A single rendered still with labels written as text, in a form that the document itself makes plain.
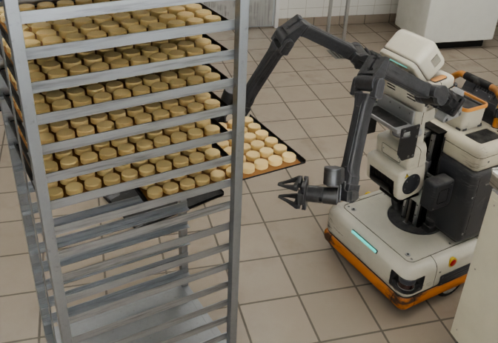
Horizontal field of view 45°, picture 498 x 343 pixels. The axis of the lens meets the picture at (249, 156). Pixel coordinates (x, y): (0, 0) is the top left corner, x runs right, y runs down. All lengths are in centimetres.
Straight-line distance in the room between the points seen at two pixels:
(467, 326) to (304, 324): 71
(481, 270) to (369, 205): 82
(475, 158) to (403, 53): 59
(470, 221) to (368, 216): 49
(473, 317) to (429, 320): 38
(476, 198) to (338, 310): 82
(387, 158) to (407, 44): 55
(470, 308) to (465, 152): 67
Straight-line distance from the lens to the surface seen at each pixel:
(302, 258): 319
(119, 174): 189
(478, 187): 285
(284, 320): 286
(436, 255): 293
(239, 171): 193
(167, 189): 193
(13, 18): 150
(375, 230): 299
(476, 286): 261
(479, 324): 265
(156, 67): 168
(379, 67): 205
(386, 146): 275
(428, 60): 248
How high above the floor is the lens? 204
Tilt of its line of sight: 31 degrees down
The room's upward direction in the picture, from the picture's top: 3 degrees clockwise
